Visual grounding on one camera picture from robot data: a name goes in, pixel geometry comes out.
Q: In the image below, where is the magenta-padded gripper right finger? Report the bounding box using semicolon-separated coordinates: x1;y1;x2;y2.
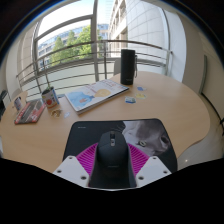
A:
127;143;173;188

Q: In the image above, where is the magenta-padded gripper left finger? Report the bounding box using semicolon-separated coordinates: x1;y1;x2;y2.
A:
53;143;99;188

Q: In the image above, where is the black computer mouse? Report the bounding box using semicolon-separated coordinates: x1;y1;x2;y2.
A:
88;130;137;190

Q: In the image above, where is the black printed mouse pad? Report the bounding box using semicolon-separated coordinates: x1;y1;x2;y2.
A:
62;118;178;174

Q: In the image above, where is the red magazine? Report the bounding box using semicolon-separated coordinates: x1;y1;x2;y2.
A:
13;98;47;126

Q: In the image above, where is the white and blue magazine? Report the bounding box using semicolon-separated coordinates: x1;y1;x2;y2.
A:
64;78;130;115

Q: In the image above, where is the blue and white printed cup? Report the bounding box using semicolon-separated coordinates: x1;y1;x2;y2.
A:
13;96;24;112

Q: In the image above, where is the black cylindrical tumbler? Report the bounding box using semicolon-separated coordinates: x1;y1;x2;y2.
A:
120;48;138;86

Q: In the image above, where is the white chair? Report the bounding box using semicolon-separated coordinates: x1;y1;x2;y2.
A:
113;59;123;76

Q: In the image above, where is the metal balcony railing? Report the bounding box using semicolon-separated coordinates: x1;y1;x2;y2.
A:
15;39;174;101

